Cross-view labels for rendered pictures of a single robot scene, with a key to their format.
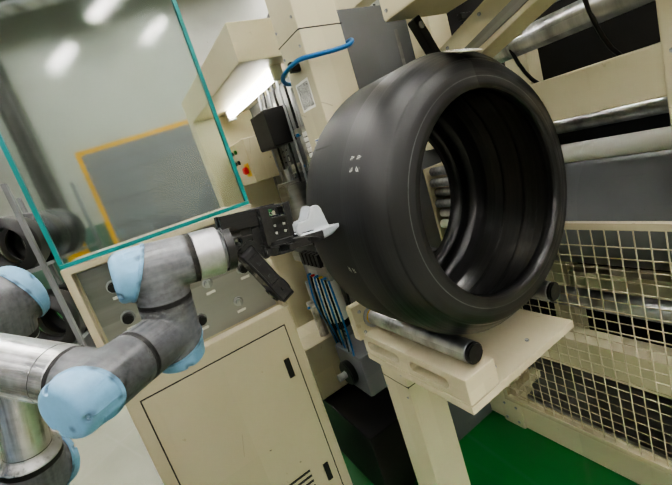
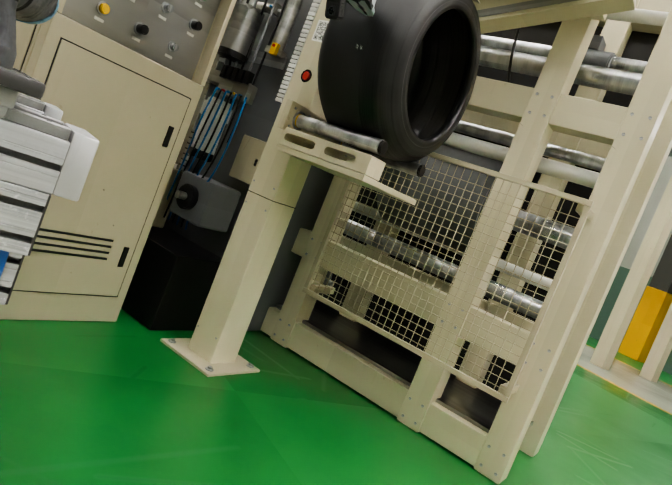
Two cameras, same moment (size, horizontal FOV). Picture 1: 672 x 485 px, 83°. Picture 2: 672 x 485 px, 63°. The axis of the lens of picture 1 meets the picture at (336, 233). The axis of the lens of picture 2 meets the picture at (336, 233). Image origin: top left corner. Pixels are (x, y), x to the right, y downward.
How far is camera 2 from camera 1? 1.17 m
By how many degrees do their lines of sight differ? 30
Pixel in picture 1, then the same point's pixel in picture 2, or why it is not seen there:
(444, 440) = (261, 269)
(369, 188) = (410, 5)
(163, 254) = not seen: outside the picture
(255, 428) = (109, 158)
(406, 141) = (438, 1)
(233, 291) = (175, 35)
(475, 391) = (371, 168)
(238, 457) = not seen: hidden behind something
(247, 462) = not seen: hidden behind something
